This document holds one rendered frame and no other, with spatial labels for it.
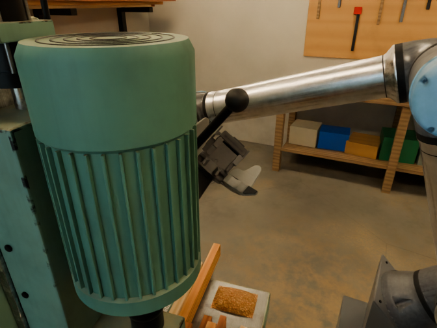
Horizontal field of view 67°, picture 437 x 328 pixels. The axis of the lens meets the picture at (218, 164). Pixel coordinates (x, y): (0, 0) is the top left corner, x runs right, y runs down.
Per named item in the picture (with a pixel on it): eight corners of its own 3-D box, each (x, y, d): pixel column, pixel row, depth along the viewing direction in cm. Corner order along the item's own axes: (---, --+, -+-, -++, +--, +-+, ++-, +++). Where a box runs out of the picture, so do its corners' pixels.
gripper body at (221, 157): (221, 123, 59) (211, 133, 71) (189, 158, 58) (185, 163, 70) (252, 151, 60) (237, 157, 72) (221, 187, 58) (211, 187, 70)
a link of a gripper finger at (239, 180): (274, 170, 52) (238, 151, 59) (250, 198, 51) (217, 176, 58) (281, 180, 54) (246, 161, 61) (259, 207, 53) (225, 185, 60)
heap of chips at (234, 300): (252, 318, 74) (252, 312, 73) (210, 308, 76) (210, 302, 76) (258, 295, 80) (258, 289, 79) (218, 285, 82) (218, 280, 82)
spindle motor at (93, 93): (170, 336, 38) (143, 51, 24) (45, 300, 42) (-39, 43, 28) (216, 241, 53) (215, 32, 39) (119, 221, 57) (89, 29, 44)
